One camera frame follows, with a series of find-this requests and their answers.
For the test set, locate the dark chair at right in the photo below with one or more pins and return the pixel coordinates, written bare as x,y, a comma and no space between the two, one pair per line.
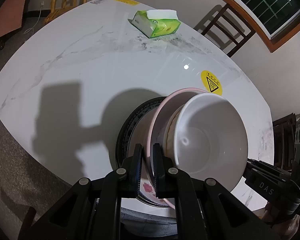
284,137

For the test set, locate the right hand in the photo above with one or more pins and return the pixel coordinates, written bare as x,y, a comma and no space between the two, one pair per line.
285,227

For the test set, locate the wooden framed window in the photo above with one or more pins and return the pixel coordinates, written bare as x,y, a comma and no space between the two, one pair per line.
275,21

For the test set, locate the large pink bowl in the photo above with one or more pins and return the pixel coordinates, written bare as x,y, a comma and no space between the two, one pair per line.
159,121

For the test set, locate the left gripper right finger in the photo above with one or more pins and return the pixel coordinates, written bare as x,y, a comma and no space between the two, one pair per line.
162,178

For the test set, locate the white Dog bowl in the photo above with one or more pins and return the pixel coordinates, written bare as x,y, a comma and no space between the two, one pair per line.
168,141

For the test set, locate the white Rabbit bowl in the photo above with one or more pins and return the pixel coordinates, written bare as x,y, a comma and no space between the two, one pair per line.
210,140

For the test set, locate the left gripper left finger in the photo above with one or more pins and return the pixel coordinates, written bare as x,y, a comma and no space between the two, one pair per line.
136,169

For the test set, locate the dark wooden chair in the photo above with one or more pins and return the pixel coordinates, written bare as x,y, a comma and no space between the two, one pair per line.
226,27

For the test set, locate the yellow warning sticker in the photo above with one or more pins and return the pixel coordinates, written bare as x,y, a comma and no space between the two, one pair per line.
211,82

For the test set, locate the pink cloth cover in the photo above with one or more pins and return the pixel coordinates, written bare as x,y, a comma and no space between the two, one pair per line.
11,14

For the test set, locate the large blue floral plate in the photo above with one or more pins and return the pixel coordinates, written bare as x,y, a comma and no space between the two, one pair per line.
126,131

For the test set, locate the white rose plate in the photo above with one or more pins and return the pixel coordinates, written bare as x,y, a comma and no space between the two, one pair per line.
139,136

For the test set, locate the green tissue box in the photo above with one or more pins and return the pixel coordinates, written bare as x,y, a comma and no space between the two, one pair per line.
156,22

